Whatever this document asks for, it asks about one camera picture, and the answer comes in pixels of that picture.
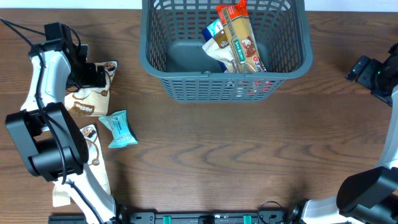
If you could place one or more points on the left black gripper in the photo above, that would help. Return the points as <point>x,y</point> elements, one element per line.
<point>91,76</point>

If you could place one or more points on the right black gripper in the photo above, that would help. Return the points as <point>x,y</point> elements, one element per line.
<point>354,69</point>

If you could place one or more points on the beige snack pouch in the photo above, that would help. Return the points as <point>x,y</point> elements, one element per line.
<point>92,101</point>
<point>219,49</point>
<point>60,197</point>

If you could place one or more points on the blue tissue multipack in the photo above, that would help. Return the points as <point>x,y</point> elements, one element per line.
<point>210,31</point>

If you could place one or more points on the orange spaghetti packet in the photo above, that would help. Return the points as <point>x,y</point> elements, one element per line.
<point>240,35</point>

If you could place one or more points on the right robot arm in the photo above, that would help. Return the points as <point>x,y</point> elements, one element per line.
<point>369,196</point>

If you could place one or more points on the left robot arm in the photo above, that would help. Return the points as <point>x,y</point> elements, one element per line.
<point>49,141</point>

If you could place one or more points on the teal wipes packet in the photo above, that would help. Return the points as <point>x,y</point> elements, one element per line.
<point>120,129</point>

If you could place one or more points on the grey plastic basket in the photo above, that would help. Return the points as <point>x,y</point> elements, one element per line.
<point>171,49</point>

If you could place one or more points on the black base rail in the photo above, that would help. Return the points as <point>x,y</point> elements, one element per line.
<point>264,216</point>

